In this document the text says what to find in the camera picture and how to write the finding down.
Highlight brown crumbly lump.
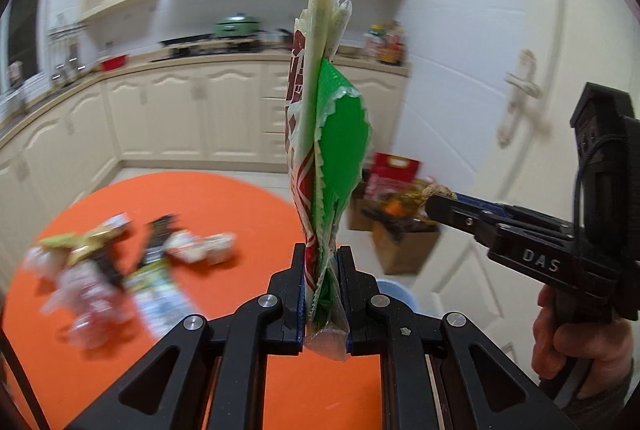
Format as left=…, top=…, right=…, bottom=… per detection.
left=422, top=183, right=456, bottom=202

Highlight white snack wrapper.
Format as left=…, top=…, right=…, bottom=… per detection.
left=167, top=230, right=238, bottom=266

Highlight round orange table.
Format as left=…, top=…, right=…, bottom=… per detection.
left=0, top=170, right=386, bottom=430

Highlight group of condiment bottles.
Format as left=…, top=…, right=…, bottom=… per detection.
left=364, top=21, right=408, bottom=66

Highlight cream door handle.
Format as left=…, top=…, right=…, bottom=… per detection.
left=497, top=49, right=543, bottom=146

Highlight utensil rack with ladles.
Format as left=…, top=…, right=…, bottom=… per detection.
left=47, top=15, right=90, bottom=84

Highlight white green printed packet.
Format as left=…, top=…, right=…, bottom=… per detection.
left=125, top=260, right=201, bottom=338

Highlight green electric pot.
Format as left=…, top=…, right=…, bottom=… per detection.
left=215, top=13, right=263, bottom=38

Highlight person's right hand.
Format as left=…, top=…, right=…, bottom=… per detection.
left=531, top=283, right=636, bottom=383

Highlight red basin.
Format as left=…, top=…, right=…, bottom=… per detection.
left=100, top=54, right=131, bottom=72

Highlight cream door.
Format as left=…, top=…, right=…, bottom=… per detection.
left=390, top=0, right=640, bottom=411

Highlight red white printed wrapper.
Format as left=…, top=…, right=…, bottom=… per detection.
left=285, top=0, right=356, bottom=311

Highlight person's right forearm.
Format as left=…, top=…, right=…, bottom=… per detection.
left=555, top=360, right=636, bottom=426

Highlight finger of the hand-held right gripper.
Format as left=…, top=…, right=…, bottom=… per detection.
left=452, top=191, right=531, bottom=218
left=424, top=194, right=506, bottom=243

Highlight cream base cabinets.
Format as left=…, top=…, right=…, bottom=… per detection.
left=0, top=50, right=408, bottom=271

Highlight green zigzag-edged wrapper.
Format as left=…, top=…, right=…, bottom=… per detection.
left=300, top=58, right=373, bottom=326

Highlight red gift box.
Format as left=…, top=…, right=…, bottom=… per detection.
left=367, top=153, right=423, bottom=203

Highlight large clear plastic bag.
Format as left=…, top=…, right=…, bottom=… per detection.
left=40, top=260, right=133, bottom=351

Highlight cardboard box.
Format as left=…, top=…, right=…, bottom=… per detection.
left=350, top=190, right=442, bottom=276

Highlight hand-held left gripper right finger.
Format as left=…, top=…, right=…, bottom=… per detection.
left=336, top=245, right=576, bottom=430

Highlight black gas stove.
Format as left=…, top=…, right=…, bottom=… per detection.
left=150, top=38, right=263, bottom=61

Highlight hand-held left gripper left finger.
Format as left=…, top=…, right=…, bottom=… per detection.
left=65, top=243, right=307, bottom=430

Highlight blue trash bin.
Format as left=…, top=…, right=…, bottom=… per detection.
left=375, top=280, right=418, bottom=311

